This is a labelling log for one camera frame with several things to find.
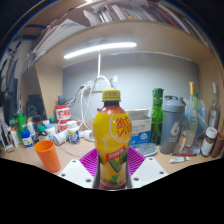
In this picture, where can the grey round mesh brush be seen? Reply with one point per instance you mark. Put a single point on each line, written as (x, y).
(146, 150)

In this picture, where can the white jar with blue cap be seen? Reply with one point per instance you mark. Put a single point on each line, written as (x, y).
(50, 131)

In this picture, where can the red pen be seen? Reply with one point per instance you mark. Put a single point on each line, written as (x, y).
(182, 154)

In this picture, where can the brown pill bottle white cap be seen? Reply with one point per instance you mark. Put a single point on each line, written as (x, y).
(208, 143)

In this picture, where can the dark jar with green cap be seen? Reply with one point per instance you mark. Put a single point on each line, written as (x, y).
(41, 134)

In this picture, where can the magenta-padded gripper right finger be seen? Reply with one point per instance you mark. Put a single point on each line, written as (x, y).
(148, 171)

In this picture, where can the stack of white papers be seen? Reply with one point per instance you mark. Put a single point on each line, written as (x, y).
(56, 35)

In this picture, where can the white and blue cardboard box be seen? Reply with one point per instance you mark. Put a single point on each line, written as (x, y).
(141, 128)

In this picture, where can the clear slim glass bottle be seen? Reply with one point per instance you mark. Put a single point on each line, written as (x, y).
(214, 111)

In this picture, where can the red and white can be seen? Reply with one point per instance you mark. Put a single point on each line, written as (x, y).
(62, 115)

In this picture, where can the grey shaker bottle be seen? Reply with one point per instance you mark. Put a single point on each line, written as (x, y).
(171, 125)

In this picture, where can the white wall power strip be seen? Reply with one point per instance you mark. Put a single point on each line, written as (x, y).
(100, 85)

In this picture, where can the brown cylindrical container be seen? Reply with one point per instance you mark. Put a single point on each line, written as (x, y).
(219, 145)

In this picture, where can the yellow-label drink bottle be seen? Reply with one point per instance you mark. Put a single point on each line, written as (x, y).
(111, 133)

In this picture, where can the white plug adapter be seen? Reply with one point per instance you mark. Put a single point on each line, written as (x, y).
(87, 135)

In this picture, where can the orange plastic cup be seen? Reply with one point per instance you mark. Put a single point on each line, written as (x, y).
(48, 155)

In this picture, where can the white lying jar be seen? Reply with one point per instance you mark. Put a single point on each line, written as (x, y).
(60, 137)

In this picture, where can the row of books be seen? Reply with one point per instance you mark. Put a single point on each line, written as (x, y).
(140, 11)

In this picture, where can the white bottle with blue label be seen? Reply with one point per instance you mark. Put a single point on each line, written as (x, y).
(73, 134)

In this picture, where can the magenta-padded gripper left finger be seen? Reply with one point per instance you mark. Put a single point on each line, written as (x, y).
(77, 175)

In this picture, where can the black box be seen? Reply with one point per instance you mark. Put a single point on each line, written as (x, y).
(35, 106)

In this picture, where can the dark green glass bottle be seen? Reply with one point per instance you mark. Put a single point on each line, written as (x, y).
(157, 115)

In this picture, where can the white bottle with blue cap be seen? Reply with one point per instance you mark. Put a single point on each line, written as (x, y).
(27, 139)

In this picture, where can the clear bottle with gold cap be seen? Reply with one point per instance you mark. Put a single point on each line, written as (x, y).
(188, 126)

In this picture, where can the white led light bar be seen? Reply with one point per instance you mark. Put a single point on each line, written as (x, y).
(100, 49)

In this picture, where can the small white tube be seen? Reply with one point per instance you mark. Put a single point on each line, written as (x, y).
(179, 160)

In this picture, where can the green plastic bottle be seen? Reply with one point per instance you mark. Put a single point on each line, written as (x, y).
(20, 122)

